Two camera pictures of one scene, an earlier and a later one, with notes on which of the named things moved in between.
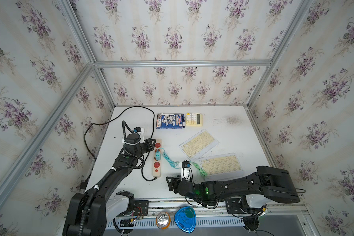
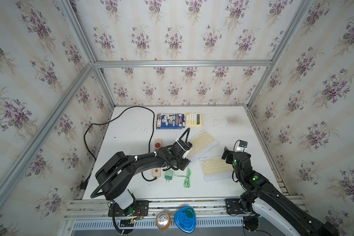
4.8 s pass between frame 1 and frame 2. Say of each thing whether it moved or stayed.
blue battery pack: stayed
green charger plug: moved
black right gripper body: moved
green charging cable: moved
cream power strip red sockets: stayed
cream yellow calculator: stayed
